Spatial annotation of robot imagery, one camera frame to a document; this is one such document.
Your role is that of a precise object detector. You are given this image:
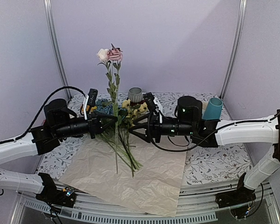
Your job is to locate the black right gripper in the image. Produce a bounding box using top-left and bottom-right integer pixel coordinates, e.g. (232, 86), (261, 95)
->
(128, 112), (195, 143)

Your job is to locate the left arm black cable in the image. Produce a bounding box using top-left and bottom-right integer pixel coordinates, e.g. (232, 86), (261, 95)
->
(0, 86), (87, 147)

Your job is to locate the right aluminium frame post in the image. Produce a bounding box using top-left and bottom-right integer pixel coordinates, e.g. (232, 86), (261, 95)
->
(219, 0), (247, 100)

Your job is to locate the cream wrapping paper sheet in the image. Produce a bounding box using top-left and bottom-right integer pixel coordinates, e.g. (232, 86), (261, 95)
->
(59, 136), (186, 217)

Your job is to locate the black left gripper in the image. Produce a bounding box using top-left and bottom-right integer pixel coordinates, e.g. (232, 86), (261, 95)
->
(55, 111), (118, 139)

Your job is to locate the striped cup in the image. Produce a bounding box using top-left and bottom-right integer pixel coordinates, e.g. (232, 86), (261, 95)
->
(128, 87), (143, 103)

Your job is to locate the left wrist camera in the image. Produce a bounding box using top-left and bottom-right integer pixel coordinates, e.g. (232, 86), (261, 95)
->
(82, 88), (98, 120)

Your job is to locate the left aluminium frame post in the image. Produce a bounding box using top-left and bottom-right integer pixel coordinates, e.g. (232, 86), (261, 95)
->
(43, 0), (72, 101)

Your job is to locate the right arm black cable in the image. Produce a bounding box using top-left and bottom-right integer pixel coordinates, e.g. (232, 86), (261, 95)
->
(147, 108), (280, 217)

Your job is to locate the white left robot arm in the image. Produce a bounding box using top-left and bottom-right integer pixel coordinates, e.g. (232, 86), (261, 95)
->
(0, 98), (117, 208)

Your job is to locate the flower bouquet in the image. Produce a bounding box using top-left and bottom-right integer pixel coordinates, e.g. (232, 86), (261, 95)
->
(86, 99), (147, 175)

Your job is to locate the pink rose stem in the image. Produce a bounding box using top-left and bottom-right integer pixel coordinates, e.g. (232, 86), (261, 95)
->
(97, 43), (124, 175)

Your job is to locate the aluminium frame post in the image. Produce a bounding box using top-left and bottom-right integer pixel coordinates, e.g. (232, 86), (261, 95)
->
(43, 0), (72, 101)
(219, 0), (247, 100)

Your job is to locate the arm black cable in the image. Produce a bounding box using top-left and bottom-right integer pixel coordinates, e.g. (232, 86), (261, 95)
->
(147, 108), (280, 217)
(0, 86), (87, 147)

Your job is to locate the aluminium table front rail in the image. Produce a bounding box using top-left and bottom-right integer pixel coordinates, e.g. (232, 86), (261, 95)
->
(10, 181), (280, 224)

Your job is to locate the teal vase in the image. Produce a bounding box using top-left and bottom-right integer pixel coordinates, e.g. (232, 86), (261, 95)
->
(203, 98), (223, 120)

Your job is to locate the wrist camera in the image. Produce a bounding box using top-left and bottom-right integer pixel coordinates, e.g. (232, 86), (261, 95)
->
(82, 88), (98, 120)
(143, 92), (163, 117)

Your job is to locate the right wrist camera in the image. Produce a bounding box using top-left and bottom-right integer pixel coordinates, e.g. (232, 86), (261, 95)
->
(143, 92), (163, 117)

